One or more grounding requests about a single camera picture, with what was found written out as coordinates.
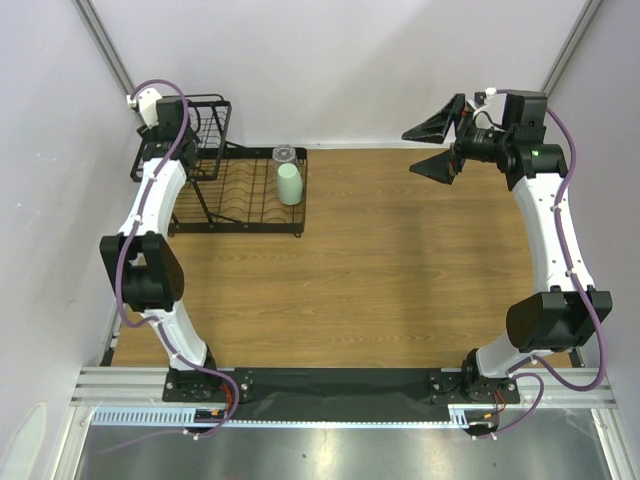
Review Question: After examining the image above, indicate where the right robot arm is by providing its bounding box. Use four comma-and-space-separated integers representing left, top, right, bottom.
401, 88, 613, 403

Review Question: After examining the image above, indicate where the clear plastic cup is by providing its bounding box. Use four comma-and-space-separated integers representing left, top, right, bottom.
272, 144, 299, 172

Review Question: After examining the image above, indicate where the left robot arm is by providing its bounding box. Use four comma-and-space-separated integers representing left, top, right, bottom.
99, 88, 221, 403

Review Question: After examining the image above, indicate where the green plastic cup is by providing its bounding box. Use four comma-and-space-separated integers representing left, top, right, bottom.
276, 163, 304, 206

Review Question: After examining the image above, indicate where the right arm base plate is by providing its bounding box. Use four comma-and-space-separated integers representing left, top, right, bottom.
427, 370, 520, 405

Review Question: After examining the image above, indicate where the black wire dish rack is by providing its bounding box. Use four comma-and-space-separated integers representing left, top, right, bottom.
130, 94, 306, 237

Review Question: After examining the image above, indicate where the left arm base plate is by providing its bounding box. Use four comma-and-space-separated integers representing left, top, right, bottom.
162, 368, 253, 403

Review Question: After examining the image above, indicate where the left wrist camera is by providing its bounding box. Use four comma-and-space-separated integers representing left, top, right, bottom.
126, 88, 163, 128

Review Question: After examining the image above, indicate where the black base mat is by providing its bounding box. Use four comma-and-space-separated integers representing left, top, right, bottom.
234, 368, 459, 423

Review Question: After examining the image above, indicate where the aluminium frame rail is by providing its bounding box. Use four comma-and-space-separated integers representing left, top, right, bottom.
71, 367, 168, 406

